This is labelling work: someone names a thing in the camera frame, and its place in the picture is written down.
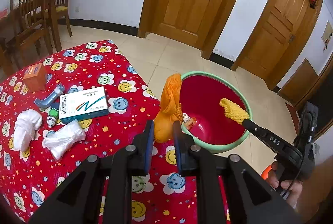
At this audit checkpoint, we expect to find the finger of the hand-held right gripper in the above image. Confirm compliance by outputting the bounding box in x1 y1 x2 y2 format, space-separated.
242 119 287 154

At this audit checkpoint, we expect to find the white foam fruit net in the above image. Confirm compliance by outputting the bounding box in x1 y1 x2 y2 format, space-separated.
14 109 43 153

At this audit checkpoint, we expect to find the red basin with green rim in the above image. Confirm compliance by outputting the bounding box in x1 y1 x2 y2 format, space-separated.
178 71 253 154

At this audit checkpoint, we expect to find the small green and white bottle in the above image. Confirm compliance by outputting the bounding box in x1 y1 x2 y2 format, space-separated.
47 103 61 128

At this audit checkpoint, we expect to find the orange cardboard box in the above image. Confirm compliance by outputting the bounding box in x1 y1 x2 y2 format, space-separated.
22 63 48 92

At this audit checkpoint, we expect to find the dark wooden dining chair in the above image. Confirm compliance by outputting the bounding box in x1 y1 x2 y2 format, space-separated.
10 0 54 68

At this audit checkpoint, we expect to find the orange plastic stool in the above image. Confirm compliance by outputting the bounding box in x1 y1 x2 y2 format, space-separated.
261 165 273 181

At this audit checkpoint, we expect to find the orange mesh bag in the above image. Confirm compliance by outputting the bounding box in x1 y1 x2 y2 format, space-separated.
154 73 184 143

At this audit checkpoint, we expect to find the person's right hand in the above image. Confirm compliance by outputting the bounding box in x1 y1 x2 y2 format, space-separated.
266 161 302 209

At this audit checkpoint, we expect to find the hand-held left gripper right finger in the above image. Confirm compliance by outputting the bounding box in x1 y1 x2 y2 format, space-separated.
173 120 302 224

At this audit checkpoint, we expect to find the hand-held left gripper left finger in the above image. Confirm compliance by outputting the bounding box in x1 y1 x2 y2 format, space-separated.
29 120 155 224

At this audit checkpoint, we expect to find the wooden chair with yellow cushion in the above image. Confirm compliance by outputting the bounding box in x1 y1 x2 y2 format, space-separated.
45 0 76 51

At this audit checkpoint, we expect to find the blue-grey plastic holder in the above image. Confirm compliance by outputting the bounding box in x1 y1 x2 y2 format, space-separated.
34 83 65 112

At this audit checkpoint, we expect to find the clear plastic bag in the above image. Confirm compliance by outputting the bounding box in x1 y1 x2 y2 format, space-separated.
42 119 86 161

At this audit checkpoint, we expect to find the wooden dining table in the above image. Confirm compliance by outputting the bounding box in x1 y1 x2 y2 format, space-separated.
0 5 21 76

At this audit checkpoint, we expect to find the white and green box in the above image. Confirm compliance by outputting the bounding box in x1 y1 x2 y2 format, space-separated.
59 87 109 121

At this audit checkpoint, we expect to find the low wooden panel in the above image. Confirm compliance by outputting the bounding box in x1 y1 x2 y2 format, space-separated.
278 58 319 107

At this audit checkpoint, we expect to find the orange snack packet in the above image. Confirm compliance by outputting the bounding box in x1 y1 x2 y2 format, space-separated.
182 113 197 131

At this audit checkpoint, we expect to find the yellow foam fruit net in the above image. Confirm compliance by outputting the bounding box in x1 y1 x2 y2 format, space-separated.
219 98 250 125

